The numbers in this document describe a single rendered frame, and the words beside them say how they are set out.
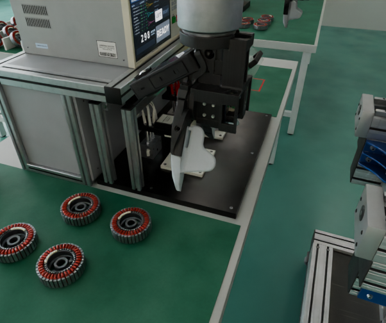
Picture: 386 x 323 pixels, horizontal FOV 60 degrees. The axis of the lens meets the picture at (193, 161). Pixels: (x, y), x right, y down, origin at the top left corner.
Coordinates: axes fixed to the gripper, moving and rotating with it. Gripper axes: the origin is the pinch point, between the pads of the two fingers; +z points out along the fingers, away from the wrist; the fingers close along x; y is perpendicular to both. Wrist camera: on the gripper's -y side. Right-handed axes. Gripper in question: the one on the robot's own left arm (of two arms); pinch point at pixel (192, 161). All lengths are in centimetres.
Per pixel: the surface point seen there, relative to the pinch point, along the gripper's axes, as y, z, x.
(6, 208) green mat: -64, 40, 8
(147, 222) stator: -19.4, 36.7, 15.6
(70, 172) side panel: -54, 37, 27
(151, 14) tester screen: -34, -8, 52
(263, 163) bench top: 4, 40, 59
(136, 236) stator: -20.3, 37.2, 10.6
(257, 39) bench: -31, 40, 207
